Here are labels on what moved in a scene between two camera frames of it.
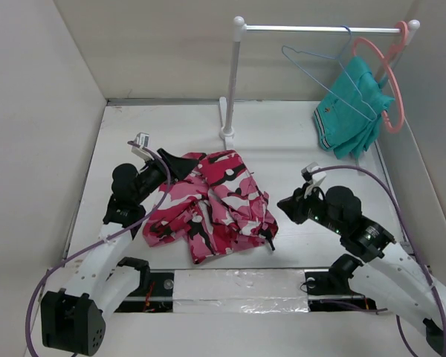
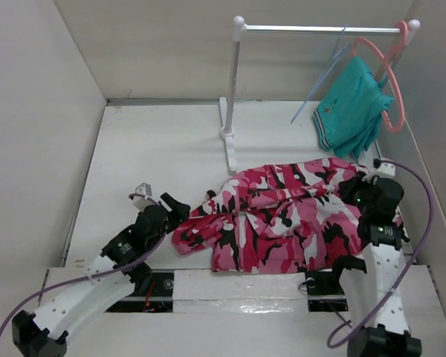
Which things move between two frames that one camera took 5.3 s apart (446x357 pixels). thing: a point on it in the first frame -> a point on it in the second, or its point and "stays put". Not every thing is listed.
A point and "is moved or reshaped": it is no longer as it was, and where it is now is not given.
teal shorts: [348, 119] stays put
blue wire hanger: [363, 103] -> [335, 56]
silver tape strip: [240, 291] stays put
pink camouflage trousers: [218, 207] is moved or reshaped
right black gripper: [293, 206] -> [348, 186]
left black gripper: [178, 167] -> [180, 212]
